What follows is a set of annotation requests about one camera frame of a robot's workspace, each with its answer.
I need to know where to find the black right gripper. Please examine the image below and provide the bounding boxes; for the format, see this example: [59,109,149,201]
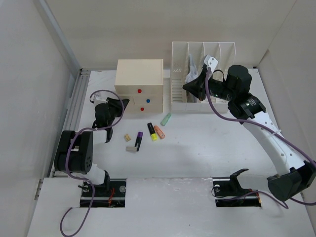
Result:
[182,70,236,102]

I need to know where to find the grey setup guide booklet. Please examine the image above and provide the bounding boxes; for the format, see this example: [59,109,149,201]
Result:
[185,54,198,103]

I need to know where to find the beige wooden drawer cabinet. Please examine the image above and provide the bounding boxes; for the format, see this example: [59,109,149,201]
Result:
[115,59,163,114]

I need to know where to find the purple highlighter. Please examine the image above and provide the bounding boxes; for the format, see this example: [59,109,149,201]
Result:
[135,131,143,152]

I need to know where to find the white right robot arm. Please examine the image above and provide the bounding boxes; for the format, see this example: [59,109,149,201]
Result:
[183,65,316,202]

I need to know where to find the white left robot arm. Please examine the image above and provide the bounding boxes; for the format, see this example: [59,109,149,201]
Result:
[54,97,130,196]

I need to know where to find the white plastic file organizer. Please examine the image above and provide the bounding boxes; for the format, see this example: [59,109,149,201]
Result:
[170,41,236,114]

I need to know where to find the small tan eraser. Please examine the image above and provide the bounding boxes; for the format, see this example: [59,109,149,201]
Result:
[124,134,131,142]

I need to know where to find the green highlighter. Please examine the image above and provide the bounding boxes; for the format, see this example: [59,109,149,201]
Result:
[160,113,171,126]

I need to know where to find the black yellow highlighter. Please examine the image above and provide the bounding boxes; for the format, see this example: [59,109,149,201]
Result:
[147,122,158,141]

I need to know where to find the grey eraser block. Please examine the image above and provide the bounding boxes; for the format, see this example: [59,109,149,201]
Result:
[126,146,137,152]

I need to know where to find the orange highlighter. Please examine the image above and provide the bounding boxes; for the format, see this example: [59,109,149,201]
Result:
[154,125,165,139]

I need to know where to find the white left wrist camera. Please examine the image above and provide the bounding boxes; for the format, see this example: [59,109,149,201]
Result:
[89,92,107,106]

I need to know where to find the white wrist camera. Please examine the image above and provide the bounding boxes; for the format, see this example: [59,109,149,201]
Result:
[89,92,107,106]
[202,54,219,72]

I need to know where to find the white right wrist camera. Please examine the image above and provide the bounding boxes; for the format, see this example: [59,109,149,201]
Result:
[202,54,219,72]

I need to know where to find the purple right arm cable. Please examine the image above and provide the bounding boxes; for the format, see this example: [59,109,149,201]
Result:
[204,68,316,210]

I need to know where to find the aluminium frame rail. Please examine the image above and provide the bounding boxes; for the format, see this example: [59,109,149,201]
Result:
[47,69,91,178]

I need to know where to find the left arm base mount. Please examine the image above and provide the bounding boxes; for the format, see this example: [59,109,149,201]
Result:
[79,179,127,208]

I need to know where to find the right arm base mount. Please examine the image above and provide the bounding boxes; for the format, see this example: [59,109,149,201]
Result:
[211,168,261,207]

